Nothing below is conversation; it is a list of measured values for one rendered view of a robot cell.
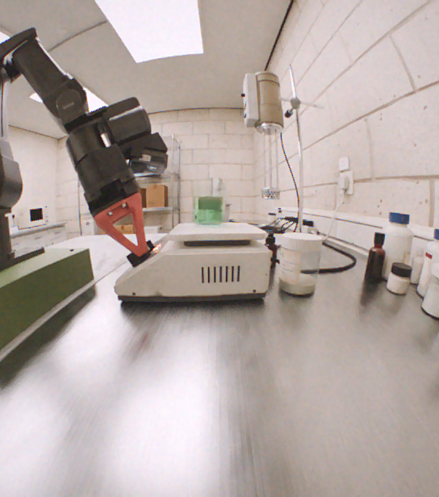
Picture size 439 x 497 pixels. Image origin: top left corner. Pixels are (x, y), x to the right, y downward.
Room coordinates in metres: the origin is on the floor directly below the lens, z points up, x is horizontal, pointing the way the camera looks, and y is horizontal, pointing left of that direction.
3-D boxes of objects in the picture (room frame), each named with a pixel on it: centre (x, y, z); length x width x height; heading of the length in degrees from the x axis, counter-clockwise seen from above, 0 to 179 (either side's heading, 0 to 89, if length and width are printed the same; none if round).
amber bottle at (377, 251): (0.26, -0.29, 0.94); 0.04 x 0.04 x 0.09
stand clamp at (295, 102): (0.67, -0.27, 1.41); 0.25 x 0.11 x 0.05; 90
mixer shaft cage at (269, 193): (0.62, -0.17, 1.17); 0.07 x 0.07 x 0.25
